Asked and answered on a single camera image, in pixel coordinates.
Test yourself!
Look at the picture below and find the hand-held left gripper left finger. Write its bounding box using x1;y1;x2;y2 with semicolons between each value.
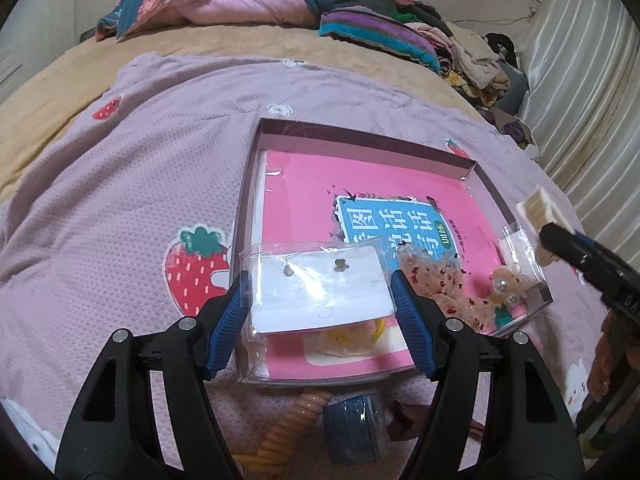
54;270;256;480

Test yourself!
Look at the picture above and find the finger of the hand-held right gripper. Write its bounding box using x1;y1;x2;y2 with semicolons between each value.
537;222;632;286

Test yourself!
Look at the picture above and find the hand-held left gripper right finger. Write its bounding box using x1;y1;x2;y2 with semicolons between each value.
390;270;572;480

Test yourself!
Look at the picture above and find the white hair claw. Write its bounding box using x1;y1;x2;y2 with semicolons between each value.
515;186;563;268

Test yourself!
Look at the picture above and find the beige lace scrunchie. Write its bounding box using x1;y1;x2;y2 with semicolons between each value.
397;245;493;333

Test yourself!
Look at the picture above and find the small clear plastic packet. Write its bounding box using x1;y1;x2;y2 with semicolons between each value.
500;222;546;291

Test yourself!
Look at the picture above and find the yellow hair claw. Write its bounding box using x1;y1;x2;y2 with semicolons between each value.
305;317;388;358

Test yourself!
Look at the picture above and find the pearl flower hair accessory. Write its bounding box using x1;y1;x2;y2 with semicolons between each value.
482;265;533;308

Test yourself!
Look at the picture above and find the white earring card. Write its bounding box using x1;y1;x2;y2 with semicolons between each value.
239;241;396;336

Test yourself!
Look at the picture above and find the shallow cardboard box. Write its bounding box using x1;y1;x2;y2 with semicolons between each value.
227;117;555;386

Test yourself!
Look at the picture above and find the person's right hand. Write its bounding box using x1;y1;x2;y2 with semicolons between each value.
587;312;633;406

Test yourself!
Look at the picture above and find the white curtain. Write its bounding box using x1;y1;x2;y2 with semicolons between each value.
517;0;640;241

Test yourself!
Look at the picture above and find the pink book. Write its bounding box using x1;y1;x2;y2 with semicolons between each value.
255;149;506;380

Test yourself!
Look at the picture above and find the purple printed blanket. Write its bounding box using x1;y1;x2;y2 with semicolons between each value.
0;52;640;480

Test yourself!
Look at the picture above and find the pile of clothes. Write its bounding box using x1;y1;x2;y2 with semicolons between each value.
395;0;538;153

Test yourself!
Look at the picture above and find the striped pillow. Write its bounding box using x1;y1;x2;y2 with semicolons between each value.
319;7;443;76

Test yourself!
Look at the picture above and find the tan bed sheet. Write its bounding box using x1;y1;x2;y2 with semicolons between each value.
0;25;481;201

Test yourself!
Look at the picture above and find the strawberry print quilt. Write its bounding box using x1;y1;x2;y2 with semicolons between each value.
95;0;333;41

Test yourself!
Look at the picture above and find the white wardrobe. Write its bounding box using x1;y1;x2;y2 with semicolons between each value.
0;0;81;106

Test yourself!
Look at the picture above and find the yellow coil hair tie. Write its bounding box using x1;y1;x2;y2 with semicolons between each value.
240;391;331;471

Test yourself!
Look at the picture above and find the wall cable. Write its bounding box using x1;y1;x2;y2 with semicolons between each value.
450;2;543;26

